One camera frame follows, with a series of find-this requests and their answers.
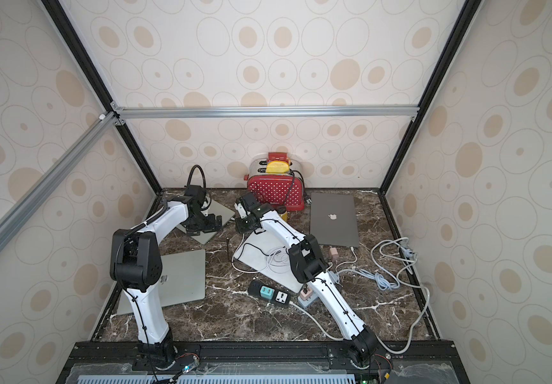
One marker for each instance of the yellow toy bread slice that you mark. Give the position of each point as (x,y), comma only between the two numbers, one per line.
(278,167)

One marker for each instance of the red polka dot toaster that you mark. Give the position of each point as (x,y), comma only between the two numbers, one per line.
(286,190)

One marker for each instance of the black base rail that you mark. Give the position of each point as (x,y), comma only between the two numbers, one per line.
(262,362)

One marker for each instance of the dark grey laptop back right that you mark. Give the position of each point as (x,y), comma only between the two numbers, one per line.
(334,220)

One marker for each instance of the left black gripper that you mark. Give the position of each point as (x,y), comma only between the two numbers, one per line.
(210,226)

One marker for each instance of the silver laptop front left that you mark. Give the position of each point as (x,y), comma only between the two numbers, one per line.
(183,278)

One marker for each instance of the left aluminium bar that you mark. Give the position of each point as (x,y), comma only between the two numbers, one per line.
(16,218)

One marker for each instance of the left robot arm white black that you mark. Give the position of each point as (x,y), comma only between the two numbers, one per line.
(136,264)

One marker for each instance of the black power strip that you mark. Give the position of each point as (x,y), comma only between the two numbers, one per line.
(281,298)

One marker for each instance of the pink plug adapter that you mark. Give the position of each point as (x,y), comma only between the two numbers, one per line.
(334,254)

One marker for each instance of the teal plug adapter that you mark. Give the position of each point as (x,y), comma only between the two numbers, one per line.
(266,293)

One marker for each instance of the grey power strip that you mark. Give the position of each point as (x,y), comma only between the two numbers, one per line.
(306,297)

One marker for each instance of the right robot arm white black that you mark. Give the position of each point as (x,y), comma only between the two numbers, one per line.
(309,267)

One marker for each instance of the horizontal aluminium bar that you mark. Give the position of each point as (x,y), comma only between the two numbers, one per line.
(268,112)

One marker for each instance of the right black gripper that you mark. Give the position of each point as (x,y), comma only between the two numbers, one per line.
(243,222)

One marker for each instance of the white laptop centre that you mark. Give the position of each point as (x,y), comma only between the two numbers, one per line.
(265,254)

